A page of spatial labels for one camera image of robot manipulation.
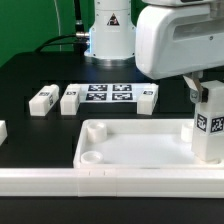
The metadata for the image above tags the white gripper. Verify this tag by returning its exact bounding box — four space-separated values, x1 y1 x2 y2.
135 0 224 103

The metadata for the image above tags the white desk top panel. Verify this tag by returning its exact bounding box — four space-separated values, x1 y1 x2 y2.
73 119 224 169

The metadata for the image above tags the black cable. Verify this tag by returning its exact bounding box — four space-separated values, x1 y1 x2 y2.
34 31 90 54

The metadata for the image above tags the fiducial marker sheet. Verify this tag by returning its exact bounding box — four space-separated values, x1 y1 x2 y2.
80 83 144 103

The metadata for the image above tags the long white front barrier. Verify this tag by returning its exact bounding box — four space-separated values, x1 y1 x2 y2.
0 169 224 198

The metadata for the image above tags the white block left edge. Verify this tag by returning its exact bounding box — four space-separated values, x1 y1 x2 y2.
0 120 7 146

